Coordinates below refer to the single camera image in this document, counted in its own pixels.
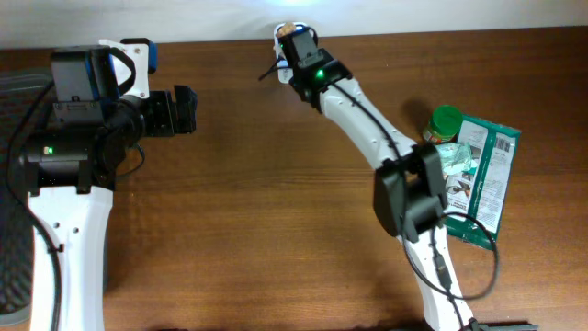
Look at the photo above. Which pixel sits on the grey plastic basket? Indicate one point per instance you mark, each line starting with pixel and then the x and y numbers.
pixel 19 89

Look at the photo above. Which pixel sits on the green lid jar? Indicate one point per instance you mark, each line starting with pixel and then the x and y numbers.
pixel 443 125

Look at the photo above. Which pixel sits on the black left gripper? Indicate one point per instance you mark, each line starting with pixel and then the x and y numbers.
pixel 186 106

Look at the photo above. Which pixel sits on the green 3M wipes package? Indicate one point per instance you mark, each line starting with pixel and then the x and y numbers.
pixel 476 197

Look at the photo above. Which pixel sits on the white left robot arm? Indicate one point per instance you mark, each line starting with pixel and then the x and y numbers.
pixel 103 106

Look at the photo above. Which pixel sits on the mint green tissue pack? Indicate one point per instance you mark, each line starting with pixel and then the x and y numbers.
pixel 456 158

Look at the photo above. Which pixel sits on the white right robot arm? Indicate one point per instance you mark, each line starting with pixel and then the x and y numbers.
pixel 409 196

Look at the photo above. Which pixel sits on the white tube brown cap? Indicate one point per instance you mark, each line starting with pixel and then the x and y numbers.
pixel 286 29

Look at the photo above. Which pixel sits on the white barcode scanner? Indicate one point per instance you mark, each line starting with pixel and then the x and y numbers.
pixel 284 73

